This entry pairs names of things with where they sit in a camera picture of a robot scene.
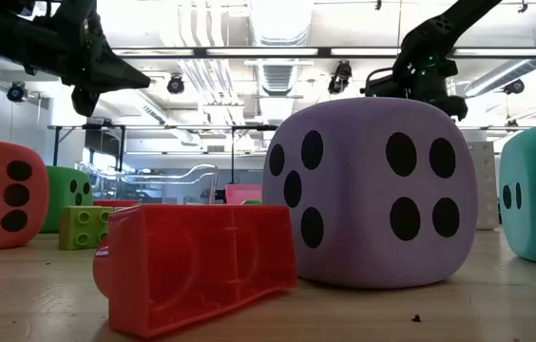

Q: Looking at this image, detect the silver ceiling air duct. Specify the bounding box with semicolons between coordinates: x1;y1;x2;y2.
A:
247;0;316;125

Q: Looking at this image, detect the large red stepped block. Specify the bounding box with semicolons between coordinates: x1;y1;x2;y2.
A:
92;203;298;339

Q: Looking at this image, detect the pink plastic bin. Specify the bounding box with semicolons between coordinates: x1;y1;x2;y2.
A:
224;183;264;206

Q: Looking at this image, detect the green foam die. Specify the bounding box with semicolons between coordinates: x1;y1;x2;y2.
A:
41;164;94;234

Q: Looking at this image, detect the small red building block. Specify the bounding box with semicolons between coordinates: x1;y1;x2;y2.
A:
92;199;141;209

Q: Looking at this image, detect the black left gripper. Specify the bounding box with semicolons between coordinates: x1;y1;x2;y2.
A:
48;0;152;119

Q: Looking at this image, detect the clear plastic bin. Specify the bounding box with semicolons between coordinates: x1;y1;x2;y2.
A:
75;162;220;206

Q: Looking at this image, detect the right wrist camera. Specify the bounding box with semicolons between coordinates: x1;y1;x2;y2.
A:
360;68;396;100

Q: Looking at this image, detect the black ceiling spotlight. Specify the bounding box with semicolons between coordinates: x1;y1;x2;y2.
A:
503;78;526;96
327;60;354;95
6;81;28;104
166;73;186;95

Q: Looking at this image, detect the lime green small block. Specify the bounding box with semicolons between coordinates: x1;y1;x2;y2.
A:
58;205;114;252

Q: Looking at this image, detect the purple foam die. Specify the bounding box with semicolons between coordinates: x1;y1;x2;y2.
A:
261;97;481;290

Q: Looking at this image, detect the black metal background frame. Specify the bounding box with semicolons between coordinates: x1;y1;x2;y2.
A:
47;123;279;186

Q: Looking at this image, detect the white perforated basket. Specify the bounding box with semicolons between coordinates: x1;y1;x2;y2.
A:
468;141;501;232

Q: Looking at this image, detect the black beam with light strips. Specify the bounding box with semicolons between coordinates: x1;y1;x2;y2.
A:
110;46;536;60

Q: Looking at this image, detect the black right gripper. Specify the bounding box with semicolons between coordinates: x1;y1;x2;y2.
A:
427;92;469;122

